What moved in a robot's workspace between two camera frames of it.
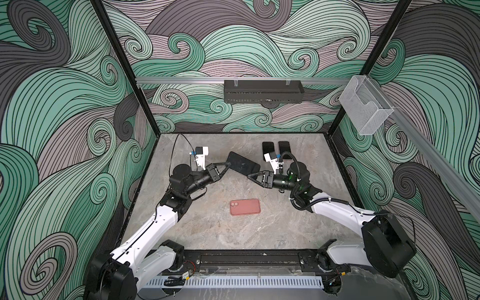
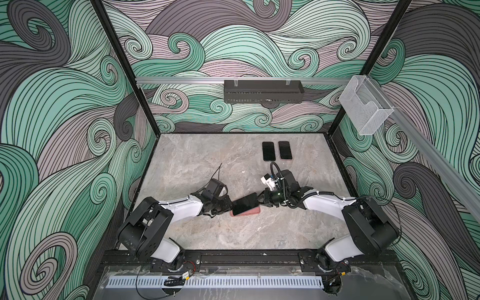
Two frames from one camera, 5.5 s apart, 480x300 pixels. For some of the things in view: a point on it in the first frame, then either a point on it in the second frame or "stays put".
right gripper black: [269, 179] -> [266, 199]
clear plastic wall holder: [365, 105] stays put
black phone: [242, 164] -> [245, 204]
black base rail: [252, 259] stays put
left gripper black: [213, 173] -> [227, 207]
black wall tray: [263, 91] stays put
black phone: [267, 147] stays put
